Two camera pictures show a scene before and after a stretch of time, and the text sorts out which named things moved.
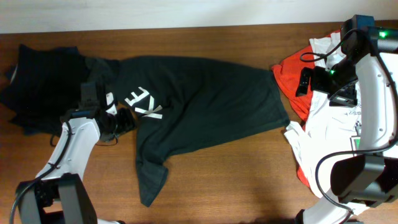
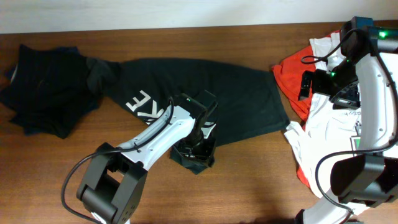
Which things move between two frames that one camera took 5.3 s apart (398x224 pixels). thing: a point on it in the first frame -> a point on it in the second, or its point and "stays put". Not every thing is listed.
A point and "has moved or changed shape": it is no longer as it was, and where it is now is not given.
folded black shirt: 45,85 stays put
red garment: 289,73 stays put
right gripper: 315,81 stays put
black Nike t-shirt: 176,101 has moved or changed shape
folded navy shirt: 46,83 stays put
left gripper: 89,103 -> 195,152
